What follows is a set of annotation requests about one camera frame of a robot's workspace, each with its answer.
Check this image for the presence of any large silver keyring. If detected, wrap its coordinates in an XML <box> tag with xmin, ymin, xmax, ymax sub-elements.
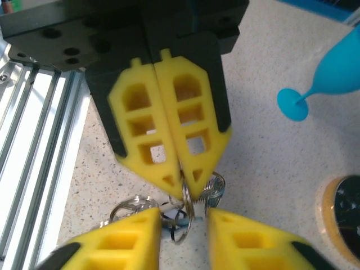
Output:
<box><xmin>181</xmin><ymin>170</ymin><xmax>195</xmax><ymax>245</ymax></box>

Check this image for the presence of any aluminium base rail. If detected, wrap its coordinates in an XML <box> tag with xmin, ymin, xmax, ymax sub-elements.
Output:
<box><xmin>0</xmin><ymin>44</ymin><xmax>93</xmax><ymax>270</ymax></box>

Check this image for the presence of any gold wire rack black base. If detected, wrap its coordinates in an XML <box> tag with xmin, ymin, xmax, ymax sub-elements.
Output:
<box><xmin>314</xmin><ymin>174</ymin><xmax>360</xmax><ymax>259</ymax></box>

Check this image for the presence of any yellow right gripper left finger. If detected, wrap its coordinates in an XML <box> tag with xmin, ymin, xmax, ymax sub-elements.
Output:
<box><xmin>36</xmin><ymin>207</ymin><xmax>163</xmax><ymax>270</ymax></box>

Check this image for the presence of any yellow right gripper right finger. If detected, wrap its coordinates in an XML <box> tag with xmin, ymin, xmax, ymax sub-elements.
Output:
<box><xmin>206</xmin><ymin>207</ymin><xmax>344</xmax><ymax>270</ymax></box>

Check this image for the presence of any key with dark tag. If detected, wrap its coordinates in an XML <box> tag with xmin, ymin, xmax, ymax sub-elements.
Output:
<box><xmin>160</xmin><ymin>202</ymin><xmax>188</xmax><ymax>224</ymax></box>

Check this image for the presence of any blue plastic goblet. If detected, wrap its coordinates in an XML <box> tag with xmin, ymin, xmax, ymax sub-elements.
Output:
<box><xmin>277</xmin><ymin>26</ymin><xmax>360</xmax><ymax>122</ymax></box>

